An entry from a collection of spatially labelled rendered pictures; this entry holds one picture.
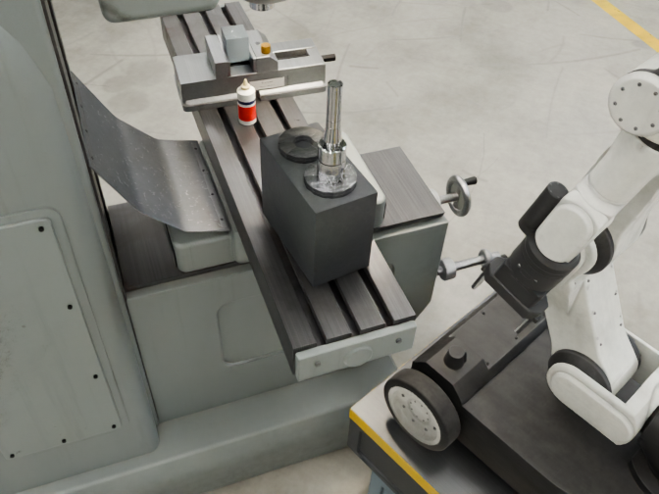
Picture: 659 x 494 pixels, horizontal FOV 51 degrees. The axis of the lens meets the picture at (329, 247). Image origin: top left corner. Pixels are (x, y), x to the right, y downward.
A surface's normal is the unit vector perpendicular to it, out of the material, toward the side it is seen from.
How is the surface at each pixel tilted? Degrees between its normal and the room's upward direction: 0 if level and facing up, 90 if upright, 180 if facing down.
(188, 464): 68
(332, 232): 90
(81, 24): 0
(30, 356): 89
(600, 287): 60
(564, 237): 88
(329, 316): 0
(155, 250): 0
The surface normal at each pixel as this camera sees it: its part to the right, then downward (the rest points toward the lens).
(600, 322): 0.61, 0.13
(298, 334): 0.04, -0.69
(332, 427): 0.33, 0.31
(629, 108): -0.72, 0.47
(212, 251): 0.34, 0.69
